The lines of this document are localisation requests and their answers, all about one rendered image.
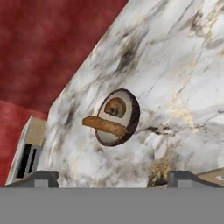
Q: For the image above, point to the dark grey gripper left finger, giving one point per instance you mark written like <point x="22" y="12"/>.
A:
<point x="43" y="178"/>

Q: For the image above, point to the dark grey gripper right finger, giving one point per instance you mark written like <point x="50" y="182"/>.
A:
<point x="182" y="178"/>

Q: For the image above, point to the dark brown bowl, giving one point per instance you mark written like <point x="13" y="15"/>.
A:
<point x="132" y="116"/>

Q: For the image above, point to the brown bread loaf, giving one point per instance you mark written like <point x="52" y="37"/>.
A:
<point x="105" y="125"/>

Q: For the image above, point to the round brown bread roll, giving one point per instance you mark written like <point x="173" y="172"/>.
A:
<point x="115" y="107"/>

